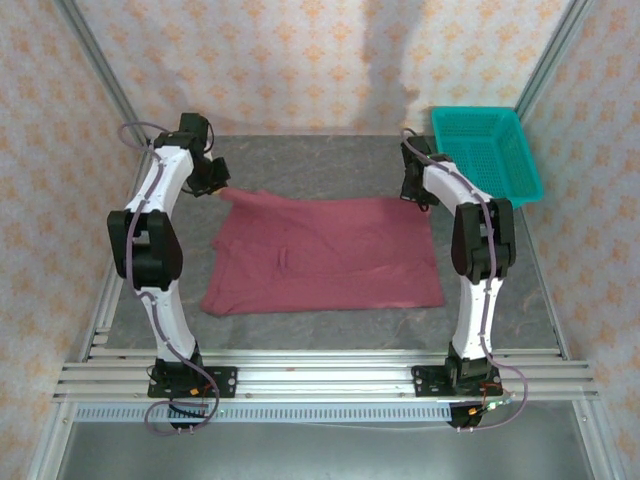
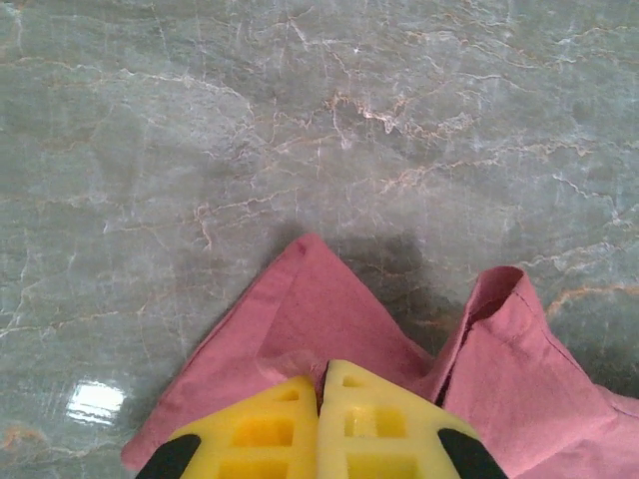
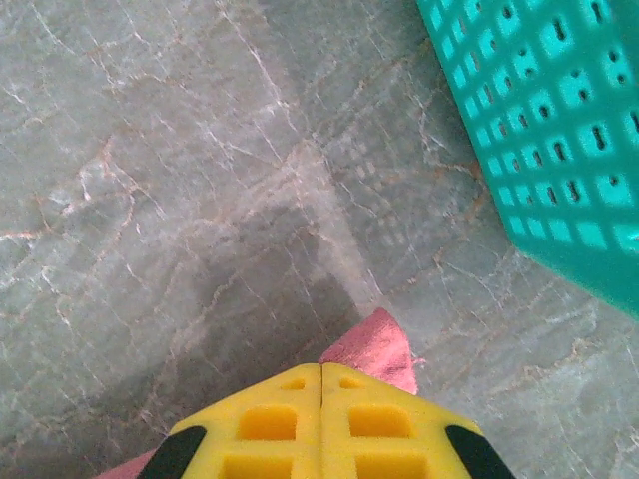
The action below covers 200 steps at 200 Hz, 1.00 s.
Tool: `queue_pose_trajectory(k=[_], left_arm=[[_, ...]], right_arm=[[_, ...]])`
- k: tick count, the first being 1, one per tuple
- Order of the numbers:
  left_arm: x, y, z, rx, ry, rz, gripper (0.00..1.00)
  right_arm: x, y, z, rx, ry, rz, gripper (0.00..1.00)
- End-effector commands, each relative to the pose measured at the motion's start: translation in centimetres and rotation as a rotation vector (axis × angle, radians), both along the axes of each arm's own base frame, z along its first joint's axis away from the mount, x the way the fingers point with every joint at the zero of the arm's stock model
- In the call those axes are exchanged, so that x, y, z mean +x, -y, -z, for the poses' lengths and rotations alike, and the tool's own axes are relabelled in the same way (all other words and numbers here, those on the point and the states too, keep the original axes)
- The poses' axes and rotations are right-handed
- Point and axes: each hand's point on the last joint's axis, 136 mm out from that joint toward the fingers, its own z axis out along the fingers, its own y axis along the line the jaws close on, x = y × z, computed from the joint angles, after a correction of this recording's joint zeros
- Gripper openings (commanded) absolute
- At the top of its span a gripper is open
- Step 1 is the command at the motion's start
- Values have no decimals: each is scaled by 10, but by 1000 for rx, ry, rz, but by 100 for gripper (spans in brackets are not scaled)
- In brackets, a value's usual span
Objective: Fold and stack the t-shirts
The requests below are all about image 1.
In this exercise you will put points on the teal plastic mesh basket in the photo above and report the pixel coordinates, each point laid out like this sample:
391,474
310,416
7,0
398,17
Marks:
480,150

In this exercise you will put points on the maroon printed t-shirt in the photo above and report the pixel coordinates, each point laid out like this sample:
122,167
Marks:
325,250

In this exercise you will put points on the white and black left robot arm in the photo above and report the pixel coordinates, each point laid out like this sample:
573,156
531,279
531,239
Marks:
165,185

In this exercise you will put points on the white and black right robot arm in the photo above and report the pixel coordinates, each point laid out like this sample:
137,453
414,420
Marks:
450,185

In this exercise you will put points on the grey metal lower panel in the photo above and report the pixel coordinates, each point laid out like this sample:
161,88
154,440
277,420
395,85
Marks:
325,450

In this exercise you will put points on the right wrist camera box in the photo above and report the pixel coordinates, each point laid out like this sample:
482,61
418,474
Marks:
415,142

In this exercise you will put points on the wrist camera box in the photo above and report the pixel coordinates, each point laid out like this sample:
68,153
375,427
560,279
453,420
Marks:
195,127
415,142

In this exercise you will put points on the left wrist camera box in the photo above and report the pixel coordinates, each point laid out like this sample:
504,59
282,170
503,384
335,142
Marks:
195,127

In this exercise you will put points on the aluminium frame post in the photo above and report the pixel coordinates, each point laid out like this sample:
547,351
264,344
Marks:
550,60
100,65

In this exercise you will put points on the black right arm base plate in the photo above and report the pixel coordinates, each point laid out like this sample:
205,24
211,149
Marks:
425,380

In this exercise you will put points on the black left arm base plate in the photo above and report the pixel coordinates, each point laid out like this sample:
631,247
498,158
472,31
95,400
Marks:
225,377

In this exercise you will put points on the aluminium extrusion mounting rail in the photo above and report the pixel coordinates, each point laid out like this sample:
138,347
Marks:
325,375

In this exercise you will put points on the aluminium frame leg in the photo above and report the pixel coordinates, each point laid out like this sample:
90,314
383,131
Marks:
595,445
50,445

